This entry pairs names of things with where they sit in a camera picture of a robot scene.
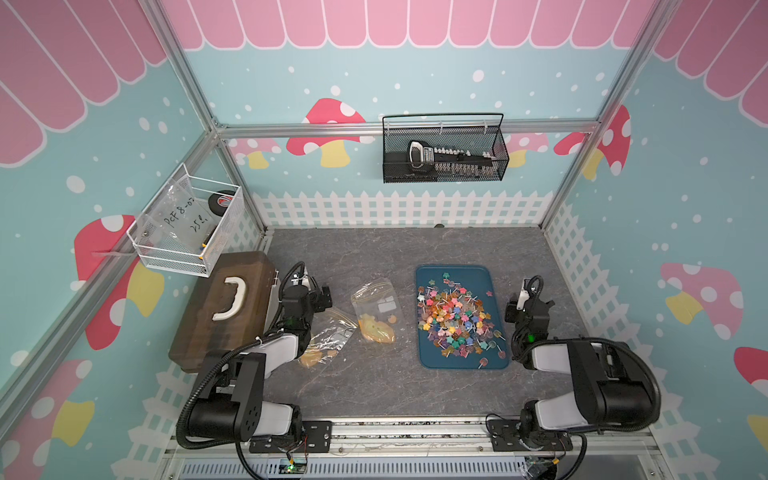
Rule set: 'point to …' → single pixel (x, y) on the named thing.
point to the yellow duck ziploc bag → (377, 310)
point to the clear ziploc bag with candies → (330, 332)
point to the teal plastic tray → (477, 279)
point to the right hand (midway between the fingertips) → (522, 294)
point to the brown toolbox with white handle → (230, 309)
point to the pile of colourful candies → (455, 320)
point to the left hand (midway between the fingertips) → (312, 290)
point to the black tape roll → (218, 203)
